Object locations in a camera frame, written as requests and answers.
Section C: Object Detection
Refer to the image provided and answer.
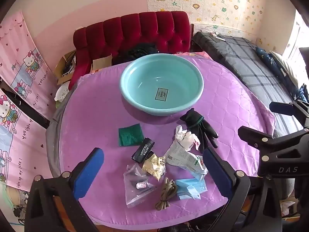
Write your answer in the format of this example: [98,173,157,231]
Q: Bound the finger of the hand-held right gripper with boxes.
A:
[269,100,309,127]
[238,126,290,155]

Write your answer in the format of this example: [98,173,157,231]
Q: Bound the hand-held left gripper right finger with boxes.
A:
[203,148,283,232]

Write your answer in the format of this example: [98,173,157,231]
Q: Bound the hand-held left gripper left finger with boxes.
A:
[24,147,105,232]

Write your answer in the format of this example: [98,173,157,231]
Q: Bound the blue face mask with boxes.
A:
[175,177,208,200]

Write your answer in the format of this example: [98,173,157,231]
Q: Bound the white printed snack packet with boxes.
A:
[164,140,208,181]

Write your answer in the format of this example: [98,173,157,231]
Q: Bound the white tissue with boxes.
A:
[174,125,201,151]

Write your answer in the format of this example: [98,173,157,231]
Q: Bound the black knit glove pair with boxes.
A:
[180,108,219,153]

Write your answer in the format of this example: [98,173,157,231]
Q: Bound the clear zip bag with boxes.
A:
[123,164,157,209]

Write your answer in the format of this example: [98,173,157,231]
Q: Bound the olive green cord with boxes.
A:
[154,177,178,211]

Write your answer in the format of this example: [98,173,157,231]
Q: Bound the green scouring pad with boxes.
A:
[118,123,145,147]

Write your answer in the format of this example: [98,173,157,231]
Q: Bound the small black cylinder bottle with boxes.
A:
[132,137,155,163]

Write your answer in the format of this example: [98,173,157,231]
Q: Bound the beige snack packet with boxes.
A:
[142,153,167,181]

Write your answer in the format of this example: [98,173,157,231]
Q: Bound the teal plastic basin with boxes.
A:
[120,54,204,116]

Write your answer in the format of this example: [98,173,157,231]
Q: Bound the navy star print pillow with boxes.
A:
[255,47,308,100]

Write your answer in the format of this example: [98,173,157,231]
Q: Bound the white pillow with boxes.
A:
[269,51,309,90]

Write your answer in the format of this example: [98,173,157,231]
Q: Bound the grey table cover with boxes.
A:
[47,109,64,177]

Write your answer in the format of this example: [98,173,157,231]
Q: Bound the purple quilted mat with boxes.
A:
[49,52,277,226]

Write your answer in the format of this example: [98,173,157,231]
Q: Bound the grey plaid bed blanket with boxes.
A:
[191,31,309,141]

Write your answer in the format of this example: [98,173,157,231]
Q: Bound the bright window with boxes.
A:
[281,10,309,63]

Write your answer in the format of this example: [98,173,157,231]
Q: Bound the pink cartoon cat curtain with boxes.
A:
[0,88,53,191]
[0,11,58,122]

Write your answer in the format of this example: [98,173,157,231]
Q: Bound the cartoon printed cloth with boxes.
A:
[0,181,32,223]

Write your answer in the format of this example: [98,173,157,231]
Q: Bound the white plastic basket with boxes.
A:
[53,82,70,102]

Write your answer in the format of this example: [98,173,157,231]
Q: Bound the pink printed sheet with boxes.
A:
[90,51,211,75]

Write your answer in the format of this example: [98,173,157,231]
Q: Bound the small open cardboard box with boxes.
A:
[90,55,113,74]

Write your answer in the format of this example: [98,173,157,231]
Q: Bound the black clothes pile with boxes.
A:
[111,43,159,66]

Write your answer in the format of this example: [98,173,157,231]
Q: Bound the red velvet tufted sofa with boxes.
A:
[68,11,191,90]

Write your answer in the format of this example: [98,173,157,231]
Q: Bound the white charger cables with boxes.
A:
[200,25,233,41]

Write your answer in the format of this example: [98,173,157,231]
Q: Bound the cardboard box with cables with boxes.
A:
[53,49,78,85]

